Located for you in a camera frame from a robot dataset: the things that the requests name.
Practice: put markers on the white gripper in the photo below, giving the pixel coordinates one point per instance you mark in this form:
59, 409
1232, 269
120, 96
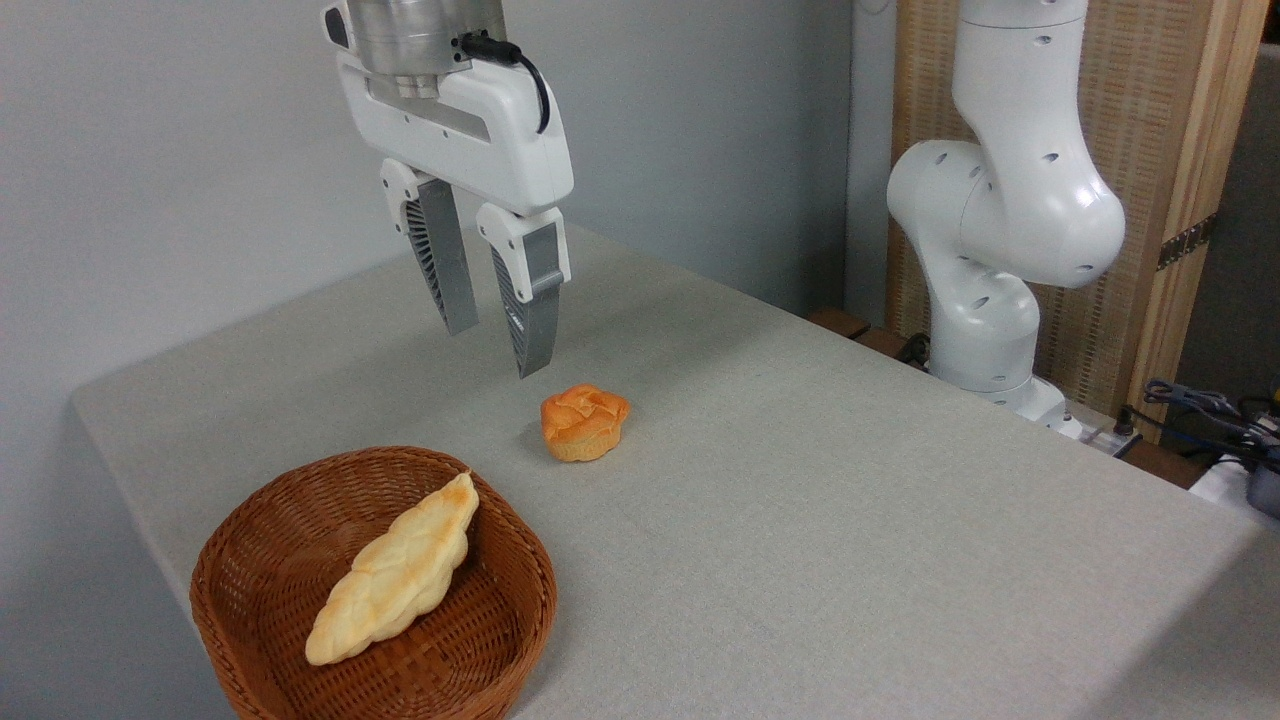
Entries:
490, 135

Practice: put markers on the small round bread roll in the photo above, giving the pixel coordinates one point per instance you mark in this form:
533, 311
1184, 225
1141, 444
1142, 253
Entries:
585, 422

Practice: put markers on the long braided bread loaf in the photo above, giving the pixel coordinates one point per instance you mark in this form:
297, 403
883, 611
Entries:
400, 570

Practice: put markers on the brown woven wicker basket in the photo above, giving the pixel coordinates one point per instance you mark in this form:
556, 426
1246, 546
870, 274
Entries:
470, 640

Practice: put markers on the black plug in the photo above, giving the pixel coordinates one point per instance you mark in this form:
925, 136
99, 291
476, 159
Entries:
1126, 422

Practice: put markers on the metal screen hinge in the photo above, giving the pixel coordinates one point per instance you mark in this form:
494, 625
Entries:
1188, 242

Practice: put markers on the white box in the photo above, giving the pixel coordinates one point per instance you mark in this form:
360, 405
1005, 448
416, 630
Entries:
1215, 482

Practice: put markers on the grey cup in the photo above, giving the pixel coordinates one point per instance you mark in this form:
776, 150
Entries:
1266, 490

